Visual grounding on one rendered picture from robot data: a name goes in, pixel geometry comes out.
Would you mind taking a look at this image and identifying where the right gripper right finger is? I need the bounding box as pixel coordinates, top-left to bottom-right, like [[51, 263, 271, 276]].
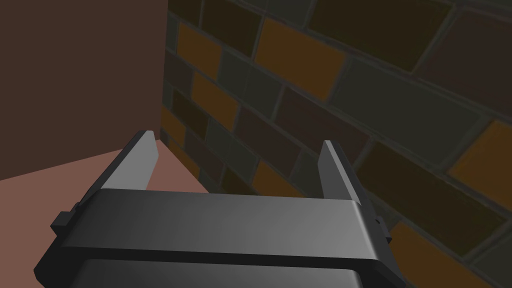
[[317, 139, 374, 210]]

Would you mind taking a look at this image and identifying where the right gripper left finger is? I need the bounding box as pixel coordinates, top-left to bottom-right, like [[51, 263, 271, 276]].
[[78, 129, 159, 207]]

